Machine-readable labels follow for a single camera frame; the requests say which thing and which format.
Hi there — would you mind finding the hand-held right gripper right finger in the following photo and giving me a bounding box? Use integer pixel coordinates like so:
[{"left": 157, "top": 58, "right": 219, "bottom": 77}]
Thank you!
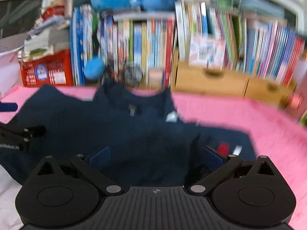
[{"left": 188, "top": 145, "right": 280, "bottom": 195}]

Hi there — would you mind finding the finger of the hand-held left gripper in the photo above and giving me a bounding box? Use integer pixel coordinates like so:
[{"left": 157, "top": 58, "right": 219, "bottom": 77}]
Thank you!
[
  {"left": 0, "top": 102, "right": 19, "bottom": 113},
  {"left": 0, "top": 122, "right": 46, "bottom": 141}
]

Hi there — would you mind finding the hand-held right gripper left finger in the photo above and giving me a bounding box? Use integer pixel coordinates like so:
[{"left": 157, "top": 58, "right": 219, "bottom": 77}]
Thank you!
[{"left": 34, "top": 146, "right": 125, "bottom": 195}]

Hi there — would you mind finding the white and navy jacket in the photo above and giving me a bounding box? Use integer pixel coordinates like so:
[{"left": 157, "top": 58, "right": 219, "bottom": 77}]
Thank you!
[{"left": 0, "top": 80, "right": 257, "bottom": 230}]

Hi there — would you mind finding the white paper sheet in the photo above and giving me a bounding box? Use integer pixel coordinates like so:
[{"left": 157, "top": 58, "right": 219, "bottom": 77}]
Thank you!
[{"left": 0, "top": 50, "right": 25, "bottom": 97}]

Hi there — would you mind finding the pink rabbit print blanket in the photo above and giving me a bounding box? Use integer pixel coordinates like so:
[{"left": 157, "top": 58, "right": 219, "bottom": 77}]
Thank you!
[{"left": 0, "top": 85, "right": 307, "bottom": 230}]

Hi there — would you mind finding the red plastic crate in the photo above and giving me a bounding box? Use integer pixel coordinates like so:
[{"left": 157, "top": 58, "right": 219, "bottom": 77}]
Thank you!
[{"left": 19, "top": 49, "right": 74, "bottom": 87}]

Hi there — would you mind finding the stack of papers and booklets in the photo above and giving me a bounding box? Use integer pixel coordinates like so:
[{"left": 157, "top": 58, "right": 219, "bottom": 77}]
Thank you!
[{"left": 18, "top": 14, "right": 72, "bottom": 61}]

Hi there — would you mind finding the wooden drawer organizer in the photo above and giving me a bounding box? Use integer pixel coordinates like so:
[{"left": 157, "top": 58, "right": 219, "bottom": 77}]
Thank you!
[{"left": 172, "top": 48, "right": 298, "bottom": 106}]

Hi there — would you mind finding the black model bicycle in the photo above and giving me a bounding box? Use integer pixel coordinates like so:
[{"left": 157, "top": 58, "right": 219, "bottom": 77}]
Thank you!
[{"left": 103, "top": 60, "right": 145, "bottom": 87}]

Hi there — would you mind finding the blue plush ball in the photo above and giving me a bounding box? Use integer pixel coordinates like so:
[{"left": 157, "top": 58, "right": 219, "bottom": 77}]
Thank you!
[{"left": 84, "top": 56, "right": 106, "bottom": 80}]

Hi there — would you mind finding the small pink object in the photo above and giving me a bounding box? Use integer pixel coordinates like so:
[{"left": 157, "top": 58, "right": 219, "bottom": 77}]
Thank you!
[{"left": 289, "top": 93, "right": 303, "bottom": 109}]

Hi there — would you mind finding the small red basket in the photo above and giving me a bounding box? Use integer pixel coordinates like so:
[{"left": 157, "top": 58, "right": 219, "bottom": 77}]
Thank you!
[{"left": 42, "top": 5, "right": 67, "bottom": 21}]

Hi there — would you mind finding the white printed carton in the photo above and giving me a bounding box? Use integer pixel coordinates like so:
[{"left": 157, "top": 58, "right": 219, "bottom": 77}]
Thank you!
[{"left": 188, "top": 35, "right": 227, "bottom": 69}]

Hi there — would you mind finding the row of colourful books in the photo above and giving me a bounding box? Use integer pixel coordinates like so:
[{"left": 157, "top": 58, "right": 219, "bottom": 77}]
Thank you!
[{"left": 71, "top": 1, "right": 305, "bottom": 87}]

